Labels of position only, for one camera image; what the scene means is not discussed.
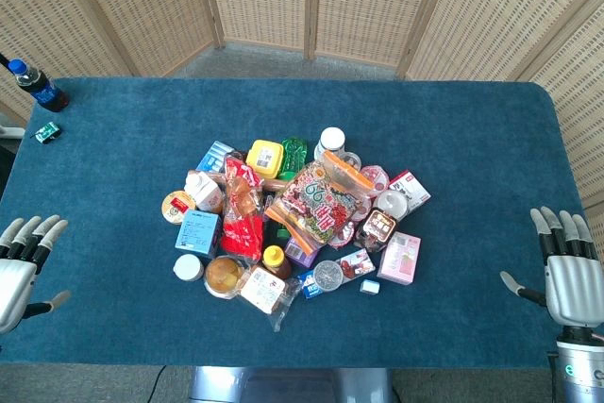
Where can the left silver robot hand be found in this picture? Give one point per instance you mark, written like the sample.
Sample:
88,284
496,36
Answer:
14,275

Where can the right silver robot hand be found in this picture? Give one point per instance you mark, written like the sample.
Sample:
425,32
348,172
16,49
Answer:
566,280

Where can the light blue paper box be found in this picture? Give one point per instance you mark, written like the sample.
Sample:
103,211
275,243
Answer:
197,232

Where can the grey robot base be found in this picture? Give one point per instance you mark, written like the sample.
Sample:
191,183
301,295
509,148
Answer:
290,385

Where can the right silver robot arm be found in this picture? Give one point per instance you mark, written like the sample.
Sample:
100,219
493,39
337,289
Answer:
581,365

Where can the pink paper box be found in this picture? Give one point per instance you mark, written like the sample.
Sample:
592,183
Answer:
398,259

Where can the white red paper box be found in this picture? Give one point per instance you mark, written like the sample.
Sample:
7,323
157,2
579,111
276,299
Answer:
411,188

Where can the blue red long box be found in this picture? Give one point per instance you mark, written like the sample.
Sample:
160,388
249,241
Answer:
351,267

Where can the blue white striped box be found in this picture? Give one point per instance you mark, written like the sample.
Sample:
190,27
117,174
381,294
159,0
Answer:
213,157

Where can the purple small box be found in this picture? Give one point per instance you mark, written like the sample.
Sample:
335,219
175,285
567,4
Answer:
300,253

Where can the small green white toy car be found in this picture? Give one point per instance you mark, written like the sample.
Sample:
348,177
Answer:
47,132

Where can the white round lidded jar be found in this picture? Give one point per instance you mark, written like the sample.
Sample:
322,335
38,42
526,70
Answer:
188,267

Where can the round cup orange label lid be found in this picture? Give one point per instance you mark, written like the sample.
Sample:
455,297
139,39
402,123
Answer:
177,207

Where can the dark cola bottle blue cap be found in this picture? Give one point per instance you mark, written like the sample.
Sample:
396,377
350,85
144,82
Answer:
40,87

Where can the dark brown snack packet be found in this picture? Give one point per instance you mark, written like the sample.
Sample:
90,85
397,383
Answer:
377,229

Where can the small light blue eraser block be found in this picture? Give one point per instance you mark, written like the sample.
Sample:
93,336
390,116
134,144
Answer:
370,287

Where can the white orange milk carton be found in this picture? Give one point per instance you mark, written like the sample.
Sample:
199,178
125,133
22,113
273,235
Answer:
204,190

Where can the yellow fruit jelly cup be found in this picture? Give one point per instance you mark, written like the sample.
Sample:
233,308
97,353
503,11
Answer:
223,276

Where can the pink lidded pudding cup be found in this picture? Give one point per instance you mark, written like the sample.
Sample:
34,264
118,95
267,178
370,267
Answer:
376,176

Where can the red snack bag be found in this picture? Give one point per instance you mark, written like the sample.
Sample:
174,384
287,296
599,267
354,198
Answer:
243,223

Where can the clear round plastic lid cup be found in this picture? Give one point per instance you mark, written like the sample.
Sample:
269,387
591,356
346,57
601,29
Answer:
328,275

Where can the orange striped snack packet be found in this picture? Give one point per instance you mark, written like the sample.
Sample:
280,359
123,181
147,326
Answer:
347,174

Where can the clear bag with white packet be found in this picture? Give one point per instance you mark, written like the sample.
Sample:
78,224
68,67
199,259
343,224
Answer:
266,292

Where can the large colourful printed snack bag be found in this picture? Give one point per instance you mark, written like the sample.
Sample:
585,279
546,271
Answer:
316,205

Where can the honey bottle yellow cap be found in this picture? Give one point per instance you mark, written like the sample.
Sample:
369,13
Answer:
276,261

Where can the blue carpet table cover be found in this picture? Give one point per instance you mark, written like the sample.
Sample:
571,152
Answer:
302,290

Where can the yellow lidded plastic container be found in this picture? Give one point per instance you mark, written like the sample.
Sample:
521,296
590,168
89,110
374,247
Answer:
264,157

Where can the brown sausage stick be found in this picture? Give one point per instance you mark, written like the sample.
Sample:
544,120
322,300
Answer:
278,183

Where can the green plastic bottle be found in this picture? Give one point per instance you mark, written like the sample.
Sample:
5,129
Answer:
293,154

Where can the woven bamboo folding screen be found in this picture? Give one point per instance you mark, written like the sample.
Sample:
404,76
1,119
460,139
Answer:
302,2

